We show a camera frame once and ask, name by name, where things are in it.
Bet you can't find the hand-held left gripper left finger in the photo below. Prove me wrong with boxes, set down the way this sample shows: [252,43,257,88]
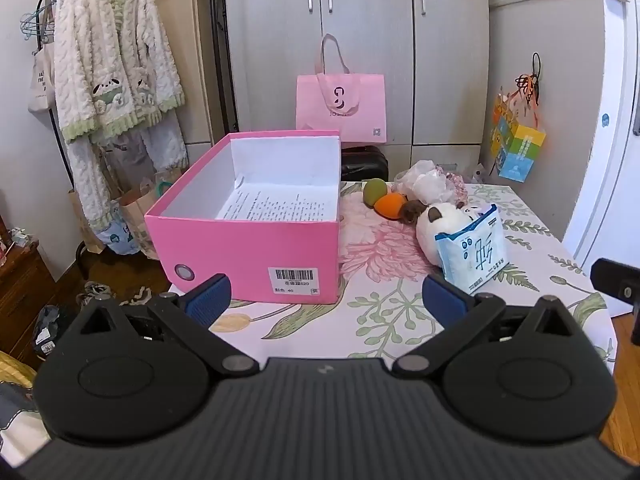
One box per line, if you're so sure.
[65,273,261,376]

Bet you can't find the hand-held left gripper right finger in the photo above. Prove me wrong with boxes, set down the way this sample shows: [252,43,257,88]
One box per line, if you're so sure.
[392,273,588,376]

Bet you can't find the blue white tissue pack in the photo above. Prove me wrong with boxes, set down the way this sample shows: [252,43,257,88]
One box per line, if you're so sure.
[434,203,511,296]

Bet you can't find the pink cardboard box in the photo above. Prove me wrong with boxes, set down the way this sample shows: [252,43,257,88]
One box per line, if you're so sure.
[144,130,343,305]

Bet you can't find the white plush toy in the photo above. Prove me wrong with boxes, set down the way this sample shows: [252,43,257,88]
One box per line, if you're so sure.
[416,201,468,267]

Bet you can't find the floral tablecloth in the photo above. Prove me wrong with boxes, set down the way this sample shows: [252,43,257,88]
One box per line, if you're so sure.
[167,180,618,361]

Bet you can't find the brown plush toy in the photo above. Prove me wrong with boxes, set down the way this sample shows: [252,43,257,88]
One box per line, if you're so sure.
[397,200,427,224]

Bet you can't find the orange plush ball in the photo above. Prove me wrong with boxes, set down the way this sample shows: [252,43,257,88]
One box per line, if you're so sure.
[374,193,408,219]

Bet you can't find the blue printed bag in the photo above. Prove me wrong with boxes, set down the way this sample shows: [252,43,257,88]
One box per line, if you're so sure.
[97,205,141,256]

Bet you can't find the brown paper bag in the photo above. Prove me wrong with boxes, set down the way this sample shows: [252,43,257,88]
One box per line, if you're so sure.
[117,170,183,261]
[67,187,106,253]

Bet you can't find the printed paper sheet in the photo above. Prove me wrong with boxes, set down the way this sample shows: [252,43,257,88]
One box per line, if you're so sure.
[215,182,338,222]

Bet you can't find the pair of sneakers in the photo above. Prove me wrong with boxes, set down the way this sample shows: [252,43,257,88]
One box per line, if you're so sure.
[77,282,151,308]

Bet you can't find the white plastic bag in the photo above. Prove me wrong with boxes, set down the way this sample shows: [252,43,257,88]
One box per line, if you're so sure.
[392,160,451,203]

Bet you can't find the white refrigerator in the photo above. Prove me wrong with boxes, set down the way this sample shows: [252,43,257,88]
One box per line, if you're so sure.
[562,0,640,281]

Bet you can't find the green plush ball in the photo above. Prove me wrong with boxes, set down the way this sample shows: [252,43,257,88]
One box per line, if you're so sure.
[362,178,390,208]

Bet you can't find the black suitcase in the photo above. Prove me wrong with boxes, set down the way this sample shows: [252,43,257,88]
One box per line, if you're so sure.
[341,145,389,182]

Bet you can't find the colourful gift bag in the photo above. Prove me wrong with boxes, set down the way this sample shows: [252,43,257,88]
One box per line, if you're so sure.
[490,85,547,183]

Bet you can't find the dark bag with label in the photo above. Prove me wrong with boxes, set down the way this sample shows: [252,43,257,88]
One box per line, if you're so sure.
[32,305,76,358]

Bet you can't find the wooden cabinet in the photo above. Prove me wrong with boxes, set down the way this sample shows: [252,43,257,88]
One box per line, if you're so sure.
[0,237,58,356]

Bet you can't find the black clothes rack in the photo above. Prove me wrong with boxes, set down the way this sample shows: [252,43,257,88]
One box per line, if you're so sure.
[45,0,238,281]

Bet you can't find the orange ribbon bundle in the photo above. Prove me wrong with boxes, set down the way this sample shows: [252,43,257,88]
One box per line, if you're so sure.
[515,74,543,111]

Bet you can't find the pink tote bag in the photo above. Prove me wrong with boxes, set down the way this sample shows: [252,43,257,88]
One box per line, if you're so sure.
[295,34,387,145]

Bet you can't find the yellow grey bedding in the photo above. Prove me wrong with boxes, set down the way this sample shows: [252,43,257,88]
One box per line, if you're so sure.
[0,350,51,466]

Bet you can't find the grey wardrobe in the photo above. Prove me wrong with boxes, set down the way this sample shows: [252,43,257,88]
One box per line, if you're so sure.
[222,0,491,183]

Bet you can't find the white green fleece pajama jacket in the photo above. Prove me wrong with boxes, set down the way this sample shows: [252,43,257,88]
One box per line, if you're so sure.
[52,0,186,143]

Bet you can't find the beige canvas tote bag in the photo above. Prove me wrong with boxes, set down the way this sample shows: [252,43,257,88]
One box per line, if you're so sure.
[27,42,56,113]

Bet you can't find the teal wire hanger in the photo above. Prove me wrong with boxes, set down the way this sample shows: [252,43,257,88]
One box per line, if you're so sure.
[20,0,56,41]

